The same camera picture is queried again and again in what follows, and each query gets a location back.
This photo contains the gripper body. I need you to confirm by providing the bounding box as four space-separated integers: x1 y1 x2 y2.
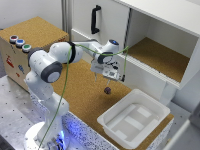
91 58 126 83

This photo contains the purple block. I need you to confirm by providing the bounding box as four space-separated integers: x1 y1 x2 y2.
103 86 112 95

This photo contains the white sliding door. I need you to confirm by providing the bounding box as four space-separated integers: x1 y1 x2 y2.
71 0 131 48

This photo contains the white plastic box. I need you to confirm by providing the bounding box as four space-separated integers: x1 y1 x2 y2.
96 88 171 150

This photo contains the white cabinet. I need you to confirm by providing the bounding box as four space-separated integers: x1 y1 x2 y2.
68 0 200 107

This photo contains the wooden drawer box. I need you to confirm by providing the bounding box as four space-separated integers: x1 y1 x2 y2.
0 16 70 92

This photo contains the green button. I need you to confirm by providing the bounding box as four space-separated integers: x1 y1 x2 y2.
21 43 33 54

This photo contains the blue button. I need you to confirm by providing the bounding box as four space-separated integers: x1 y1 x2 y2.
15 38 26 48

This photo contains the red button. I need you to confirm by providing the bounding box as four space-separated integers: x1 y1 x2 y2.
9 34 19 44

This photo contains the green cable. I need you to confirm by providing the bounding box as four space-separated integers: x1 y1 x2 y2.
37 44 130 150

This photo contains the black door handle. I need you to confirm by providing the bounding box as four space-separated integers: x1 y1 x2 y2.
90 4 102 35

